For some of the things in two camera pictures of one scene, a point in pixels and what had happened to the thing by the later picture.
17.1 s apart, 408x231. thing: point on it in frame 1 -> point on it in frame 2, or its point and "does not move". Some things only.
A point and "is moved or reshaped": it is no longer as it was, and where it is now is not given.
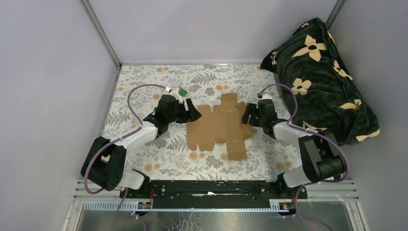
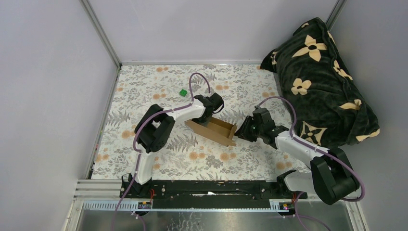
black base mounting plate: [213, 191] does not move
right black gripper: [251, 109] -> [243, 132]
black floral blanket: [318, 88] does not move
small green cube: [184, 92] does not move
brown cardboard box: [222, 124] is moved or reshaped
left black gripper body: [179, 115] -> [203, 120]
